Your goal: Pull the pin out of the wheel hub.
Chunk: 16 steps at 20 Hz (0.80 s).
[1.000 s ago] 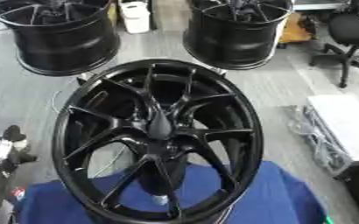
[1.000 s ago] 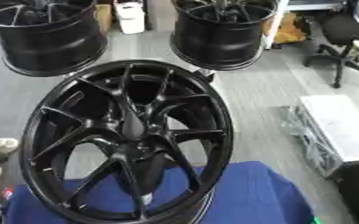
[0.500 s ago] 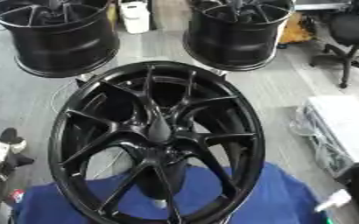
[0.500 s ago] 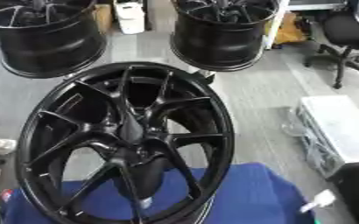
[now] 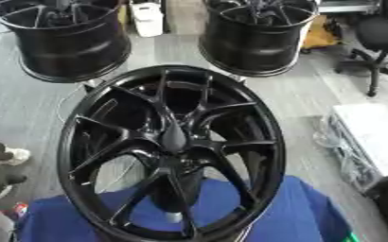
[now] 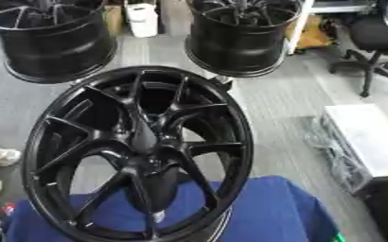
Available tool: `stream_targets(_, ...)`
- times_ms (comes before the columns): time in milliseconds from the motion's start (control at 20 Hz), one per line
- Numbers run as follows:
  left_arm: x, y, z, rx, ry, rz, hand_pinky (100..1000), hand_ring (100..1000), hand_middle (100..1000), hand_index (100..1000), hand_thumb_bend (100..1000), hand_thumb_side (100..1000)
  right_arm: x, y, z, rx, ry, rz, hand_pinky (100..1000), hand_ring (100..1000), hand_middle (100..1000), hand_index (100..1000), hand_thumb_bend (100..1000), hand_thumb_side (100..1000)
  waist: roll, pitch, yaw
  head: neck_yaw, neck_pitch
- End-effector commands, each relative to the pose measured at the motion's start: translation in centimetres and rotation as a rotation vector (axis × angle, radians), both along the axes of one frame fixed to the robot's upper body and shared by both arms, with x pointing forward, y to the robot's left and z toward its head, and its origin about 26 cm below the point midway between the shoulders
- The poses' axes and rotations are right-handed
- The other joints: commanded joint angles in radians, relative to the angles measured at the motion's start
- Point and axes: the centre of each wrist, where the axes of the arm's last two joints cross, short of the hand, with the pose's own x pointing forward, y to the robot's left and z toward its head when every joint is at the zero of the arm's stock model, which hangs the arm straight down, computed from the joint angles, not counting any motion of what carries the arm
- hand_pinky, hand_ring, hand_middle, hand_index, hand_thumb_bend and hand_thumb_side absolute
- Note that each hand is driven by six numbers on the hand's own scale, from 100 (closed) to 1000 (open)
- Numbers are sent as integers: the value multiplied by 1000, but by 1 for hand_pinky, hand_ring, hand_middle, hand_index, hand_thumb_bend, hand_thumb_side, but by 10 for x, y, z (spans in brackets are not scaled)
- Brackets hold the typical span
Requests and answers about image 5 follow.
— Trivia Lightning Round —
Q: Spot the black office chair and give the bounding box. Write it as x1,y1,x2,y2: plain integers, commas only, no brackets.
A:
334,14,388,97

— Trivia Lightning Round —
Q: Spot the black spoked wheel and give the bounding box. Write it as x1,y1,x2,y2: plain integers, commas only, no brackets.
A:
55,64,289,242

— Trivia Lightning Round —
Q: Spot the yellow bag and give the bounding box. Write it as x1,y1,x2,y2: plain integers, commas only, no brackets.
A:
300,14,344,51

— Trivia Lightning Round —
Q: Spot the black wheel rim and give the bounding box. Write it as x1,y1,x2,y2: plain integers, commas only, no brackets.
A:
197,0,320,78
0,0,133,84

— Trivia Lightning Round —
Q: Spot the white box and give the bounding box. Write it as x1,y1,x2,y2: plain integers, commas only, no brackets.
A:
326,102,388,192

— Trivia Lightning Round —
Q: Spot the white container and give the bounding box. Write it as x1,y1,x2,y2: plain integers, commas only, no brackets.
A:
129,1,167,39

